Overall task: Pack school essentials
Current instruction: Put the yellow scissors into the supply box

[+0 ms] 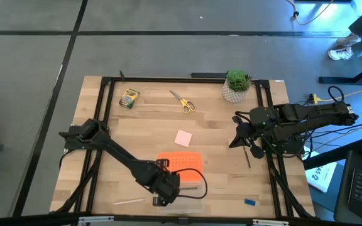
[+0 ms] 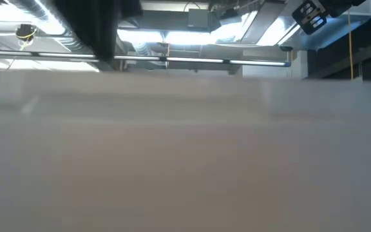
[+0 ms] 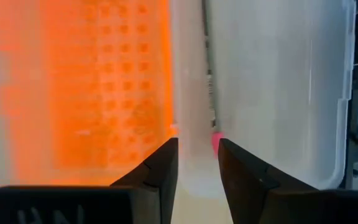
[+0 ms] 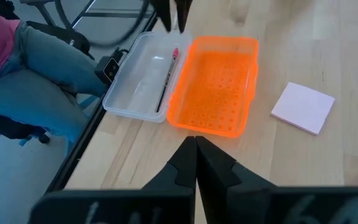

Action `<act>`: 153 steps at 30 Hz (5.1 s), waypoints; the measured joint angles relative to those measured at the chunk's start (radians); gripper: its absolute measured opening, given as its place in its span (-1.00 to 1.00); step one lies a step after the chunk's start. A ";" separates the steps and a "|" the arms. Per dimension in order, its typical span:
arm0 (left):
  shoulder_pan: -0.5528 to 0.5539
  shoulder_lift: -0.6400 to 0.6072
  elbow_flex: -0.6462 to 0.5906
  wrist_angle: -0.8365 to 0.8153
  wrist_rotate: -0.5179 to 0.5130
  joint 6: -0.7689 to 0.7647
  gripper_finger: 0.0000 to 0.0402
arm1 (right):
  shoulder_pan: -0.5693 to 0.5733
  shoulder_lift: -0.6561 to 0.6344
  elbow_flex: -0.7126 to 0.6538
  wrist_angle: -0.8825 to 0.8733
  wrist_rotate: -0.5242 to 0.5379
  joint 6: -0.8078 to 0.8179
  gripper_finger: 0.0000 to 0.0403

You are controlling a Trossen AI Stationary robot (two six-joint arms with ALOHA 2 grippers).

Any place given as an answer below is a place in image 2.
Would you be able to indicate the clear plastic pencil box base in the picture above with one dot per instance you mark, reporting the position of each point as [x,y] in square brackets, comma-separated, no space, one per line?
[185,154]

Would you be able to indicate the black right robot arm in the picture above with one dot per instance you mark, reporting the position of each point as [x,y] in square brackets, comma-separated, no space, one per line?
[340,7]

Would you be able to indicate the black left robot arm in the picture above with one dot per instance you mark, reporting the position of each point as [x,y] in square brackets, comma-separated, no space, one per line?
[89,29]

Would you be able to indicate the grey ceiling box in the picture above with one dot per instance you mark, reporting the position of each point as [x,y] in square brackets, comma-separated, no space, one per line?
[198,18]

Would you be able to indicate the long ceiling light bar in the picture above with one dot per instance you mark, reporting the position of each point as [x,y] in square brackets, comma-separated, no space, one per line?
[192,60]

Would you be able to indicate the black round ceiling device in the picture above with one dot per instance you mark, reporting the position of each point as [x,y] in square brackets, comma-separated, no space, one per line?
[26,32]

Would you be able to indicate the silver rectangular air duct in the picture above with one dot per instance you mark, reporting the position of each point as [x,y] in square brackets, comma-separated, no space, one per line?
[269,25]

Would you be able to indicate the silver round air duct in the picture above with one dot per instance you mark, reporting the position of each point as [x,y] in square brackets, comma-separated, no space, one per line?
[43,19]

